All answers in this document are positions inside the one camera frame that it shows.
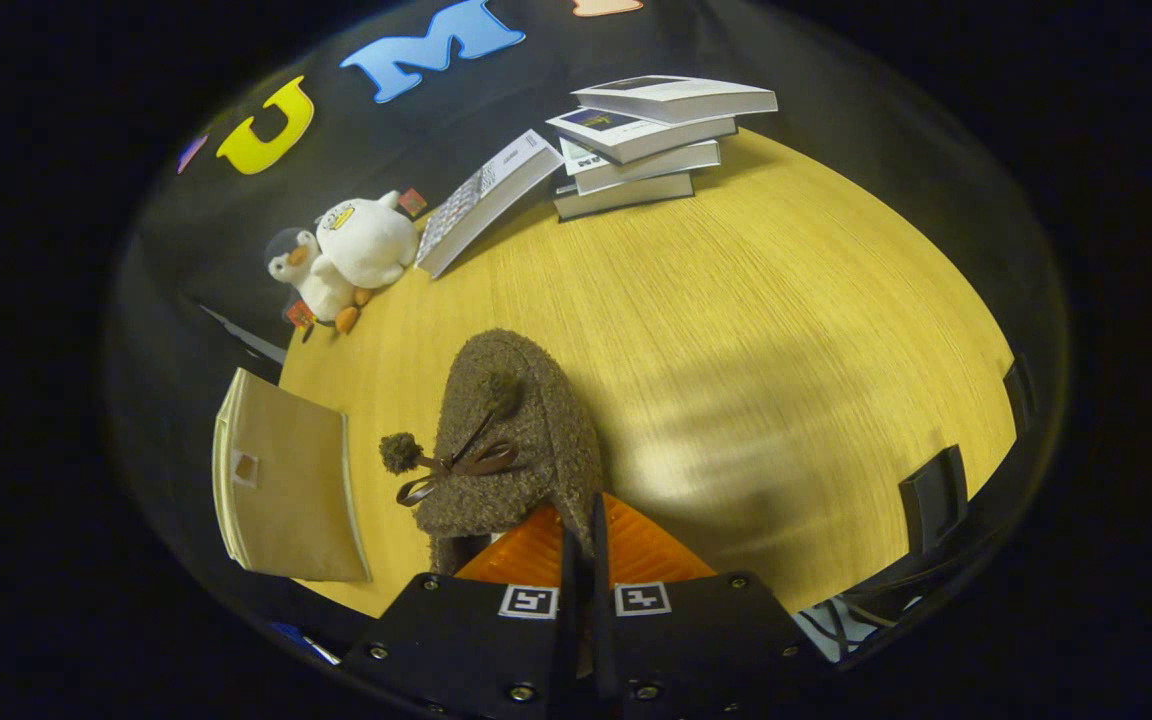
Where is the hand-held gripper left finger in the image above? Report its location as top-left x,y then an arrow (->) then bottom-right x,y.
341,500 -> 582,720

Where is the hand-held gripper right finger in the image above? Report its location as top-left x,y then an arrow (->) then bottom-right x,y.
591,492 -> 827,720

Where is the brown fuzzy shoe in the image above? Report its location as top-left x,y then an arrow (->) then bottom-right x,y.
379,328 -> 605,576

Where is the beige fabric storage box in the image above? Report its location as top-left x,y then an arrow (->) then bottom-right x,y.
212,368 -> 373,583

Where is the small lit screen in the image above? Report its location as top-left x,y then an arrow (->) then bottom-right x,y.
271,622 -> 339,667

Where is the grey white penguin plush toy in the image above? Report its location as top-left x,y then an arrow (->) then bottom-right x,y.
266,228 -> 362,334

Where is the white duck plush toy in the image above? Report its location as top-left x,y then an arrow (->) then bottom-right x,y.
314,188 -> 429,291

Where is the black backdrop cloth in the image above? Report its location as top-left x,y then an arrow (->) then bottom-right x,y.
116,0 -> 1067,641

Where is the patterned cover book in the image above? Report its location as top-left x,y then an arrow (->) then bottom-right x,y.
414,128 -> 565,279

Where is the dark grey book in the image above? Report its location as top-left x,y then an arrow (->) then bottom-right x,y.
553,172 -> 695,222

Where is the white book bold lettering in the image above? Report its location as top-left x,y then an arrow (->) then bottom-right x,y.
561,138 -> 722,196

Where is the white book dark cover picture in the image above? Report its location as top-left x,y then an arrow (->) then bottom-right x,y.
571,75 -> 779,125

